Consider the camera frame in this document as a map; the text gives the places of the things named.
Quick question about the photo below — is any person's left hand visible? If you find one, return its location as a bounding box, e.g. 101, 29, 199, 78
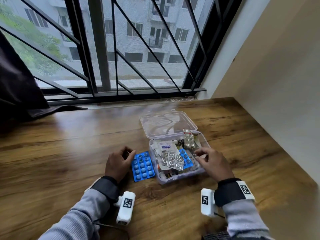
105, 146, 137, 183

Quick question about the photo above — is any person's right hand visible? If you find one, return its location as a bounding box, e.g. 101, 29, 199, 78
194, 147, 235, 182

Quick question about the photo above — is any blue blister pack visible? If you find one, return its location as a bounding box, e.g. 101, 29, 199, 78
179, 148, 194, 170
132, 151, 155, 182

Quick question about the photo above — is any silver blister strip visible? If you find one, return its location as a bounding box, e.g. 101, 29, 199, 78
183, 129, 199, 149

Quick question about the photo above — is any silver large-pill blister pack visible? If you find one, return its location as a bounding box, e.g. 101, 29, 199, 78
161, 150, 185, 170

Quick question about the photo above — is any clear plastic medicine box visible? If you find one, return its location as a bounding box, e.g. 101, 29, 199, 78
139, 111, 211, 185

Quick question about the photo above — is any person's right forearm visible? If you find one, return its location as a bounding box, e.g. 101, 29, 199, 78
222, 198, 275, 240

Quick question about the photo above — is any person's left forearm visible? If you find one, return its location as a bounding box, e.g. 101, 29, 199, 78
37, 188, 110, 240

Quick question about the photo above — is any white sachet blue label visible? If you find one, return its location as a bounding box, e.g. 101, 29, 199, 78
154, 140, 179, 154

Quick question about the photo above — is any grey window sash bar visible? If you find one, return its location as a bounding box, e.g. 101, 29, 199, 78
86, 0, 112, 92

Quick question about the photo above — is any grey apartment building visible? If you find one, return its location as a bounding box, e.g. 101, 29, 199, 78
5, 0, 215, 80

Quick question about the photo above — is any dark curtain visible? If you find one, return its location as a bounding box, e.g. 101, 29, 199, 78
0, 31, 88, 133

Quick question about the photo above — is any green tree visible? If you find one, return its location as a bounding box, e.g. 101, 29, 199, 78
0, 3, 70, 77

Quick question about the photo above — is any black metal window grille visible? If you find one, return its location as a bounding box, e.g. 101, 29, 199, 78
0, 0, 220, 98

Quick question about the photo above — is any black left wrist strap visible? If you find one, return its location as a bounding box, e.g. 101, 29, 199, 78
84, 175, 119, 203

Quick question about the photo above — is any black wrist strap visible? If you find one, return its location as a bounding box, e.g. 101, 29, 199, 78
214, 178, 255, 207
84, 175, 119, 203

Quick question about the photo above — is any black right wrist strap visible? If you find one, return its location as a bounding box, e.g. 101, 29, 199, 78
214, 178, 255, 207

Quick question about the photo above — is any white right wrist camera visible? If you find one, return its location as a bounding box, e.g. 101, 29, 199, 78
201, 188, 218, 218

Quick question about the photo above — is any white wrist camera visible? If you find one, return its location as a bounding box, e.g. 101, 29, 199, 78
114, 191, 136, 225
201, 188, 218, 218

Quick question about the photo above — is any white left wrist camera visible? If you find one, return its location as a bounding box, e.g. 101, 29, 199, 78
114, 191, 136, 225

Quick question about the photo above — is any black window frame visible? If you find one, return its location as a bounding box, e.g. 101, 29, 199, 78
0, 0, 244, 107

